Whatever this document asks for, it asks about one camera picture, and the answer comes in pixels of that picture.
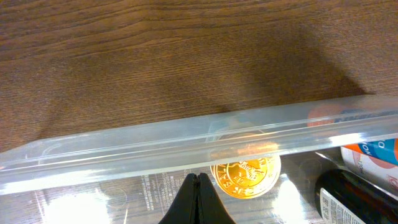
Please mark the white spray bottle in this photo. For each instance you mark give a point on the white spray bottle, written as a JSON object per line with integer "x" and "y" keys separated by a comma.
{"x": 380, "y": 173}

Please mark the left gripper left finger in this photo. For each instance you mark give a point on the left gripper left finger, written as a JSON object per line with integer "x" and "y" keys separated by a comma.
{"x": 183, "y": 209}

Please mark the orange tablet tube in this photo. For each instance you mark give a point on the orange tablet tube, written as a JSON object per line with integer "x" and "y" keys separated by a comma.
{"x": 384, "y": 150}

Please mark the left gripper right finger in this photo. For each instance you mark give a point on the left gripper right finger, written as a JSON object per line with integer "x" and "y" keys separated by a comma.
{"x": 210, "y": 209}

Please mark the clear plastic container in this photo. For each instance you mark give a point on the clear plastic container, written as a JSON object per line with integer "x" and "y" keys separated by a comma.
{"x": 132, "y": 174}

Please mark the gold lid small jar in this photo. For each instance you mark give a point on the gold lid small jar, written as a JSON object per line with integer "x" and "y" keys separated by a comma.
{"x": 248, "y": 178}

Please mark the dark bottle white cap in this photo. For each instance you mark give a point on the dark bottle white cap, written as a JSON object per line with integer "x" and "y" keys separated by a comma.
{"x": 342, "y": 197}

